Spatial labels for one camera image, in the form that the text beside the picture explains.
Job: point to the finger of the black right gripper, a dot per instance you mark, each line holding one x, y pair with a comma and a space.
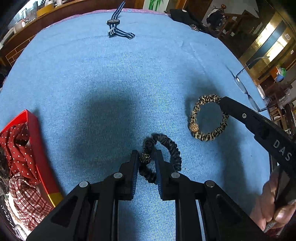
271, 137

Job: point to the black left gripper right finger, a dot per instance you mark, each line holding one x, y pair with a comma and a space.
203, 210

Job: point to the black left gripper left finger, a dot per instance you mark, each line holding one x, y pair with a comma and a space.
90, 211

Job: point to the person's right hand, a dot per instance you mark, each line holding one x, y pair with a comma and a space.
264, 210

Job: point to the red rimmed white tray box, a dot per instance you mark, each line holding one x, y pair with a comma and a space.
47, 187

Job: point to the red plaid cloth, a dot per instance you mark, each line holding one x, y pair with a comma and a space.
31, 207

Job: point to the red polka dot scarf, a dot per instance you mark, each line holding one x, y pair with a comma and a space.
15, 142

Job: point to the blue felt table cover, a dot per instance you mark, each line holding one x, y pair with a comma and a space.
97, 98

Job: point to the yellow container on shelf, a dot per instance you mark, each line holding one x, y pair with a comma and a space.
44, 10

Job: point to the navy striped strap watch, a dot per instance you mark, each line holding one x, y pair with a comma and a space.
114, 22

